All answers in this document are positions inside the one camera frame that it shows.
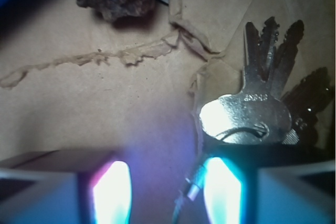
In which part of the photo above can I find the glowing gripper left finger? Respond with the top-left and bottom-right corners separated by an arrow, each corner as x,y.
1,149 -> 131,223

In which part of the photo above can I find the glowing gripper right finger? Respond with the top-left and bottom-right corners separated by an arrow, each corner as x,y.
203,145 -> 335,223

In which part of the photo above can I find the silver key bunch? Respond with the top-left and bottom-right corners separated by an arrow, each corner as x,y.
173,17 -> 334,223

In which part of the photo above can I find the crumpled brown paper bag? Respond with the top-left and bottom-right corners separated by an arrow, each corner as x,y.
1,0 -> 335,223

